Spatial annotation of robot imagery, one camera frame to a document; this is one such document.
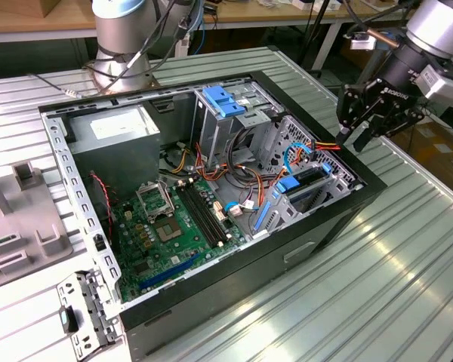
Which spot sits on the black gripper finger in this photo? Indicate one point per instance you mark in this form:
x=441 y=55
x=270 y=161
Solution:
x=345 y=109
x=394 y=122

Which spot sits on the hard disk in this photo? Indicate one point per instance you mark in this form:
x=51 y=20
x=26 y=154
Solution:
x=288 y=184

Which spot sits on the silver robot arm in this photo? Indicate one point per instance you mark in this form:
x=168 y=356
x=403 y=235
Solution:
x=117 y=37

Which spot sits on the metal disk bay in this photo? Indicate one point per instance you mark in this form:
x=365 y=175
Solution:
x=281 y=205

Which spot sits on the brown cardboard floor box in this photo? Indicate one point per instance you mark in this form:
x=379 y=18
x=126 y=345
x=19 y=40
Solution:
x=438 y=158

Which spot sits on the blue drive cage latch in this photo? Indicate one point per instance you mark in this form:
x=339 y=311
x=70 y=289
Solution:
x=220 y=102

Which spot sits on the metal optical drive cage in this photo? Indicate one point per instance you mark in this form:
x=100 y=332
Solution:
x=215 y=132

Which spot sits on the wooden desk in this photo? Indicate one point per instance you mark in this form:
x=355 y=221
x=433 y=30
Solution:
x=249 y=15

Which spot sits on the black RAM slot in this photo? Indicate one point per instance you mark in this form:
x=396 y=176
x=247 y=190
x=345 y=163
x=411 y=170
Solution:
x=207 y=212
x=197 y=217

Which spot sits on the black open PC case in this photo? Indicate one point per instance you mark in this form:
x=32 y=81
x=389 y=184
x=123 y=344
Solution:
x=249 y=271

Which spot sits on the CPU socket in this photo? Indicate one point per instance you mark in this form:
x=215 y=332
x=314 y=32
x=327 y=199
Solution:
x=168 y=230

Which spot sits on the grey power supply unit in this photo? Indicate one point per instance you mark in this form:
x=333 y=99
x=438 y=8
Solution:
x=117 y=151

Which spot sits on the green motherboard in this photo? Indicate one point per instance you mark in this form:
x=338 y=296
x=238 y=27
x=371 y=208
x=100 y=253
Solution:
x=162 y=260

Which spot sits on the blue expansion slot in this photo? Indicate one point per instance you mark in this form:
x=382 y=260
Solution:
x=170 y=272

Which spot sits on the grey parts rack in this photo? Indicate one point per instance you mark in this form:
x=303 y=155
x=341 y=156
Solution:
x=26 y=215

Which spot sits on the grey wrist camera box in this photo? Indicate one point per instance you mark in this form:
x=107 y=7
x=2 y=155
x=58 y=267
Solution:
x=438 y=84

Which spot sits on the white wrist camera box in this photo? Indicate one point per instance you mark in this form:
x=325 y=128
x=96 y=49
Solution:
x=362 y=42

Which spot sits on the metal card retention bracket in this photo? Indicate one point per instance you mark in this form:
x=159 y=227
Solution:
x=92 y=313

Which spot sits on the black blue bracket latch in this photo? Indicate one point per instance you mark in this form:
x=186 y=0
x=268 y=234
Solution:
x=65 y=318

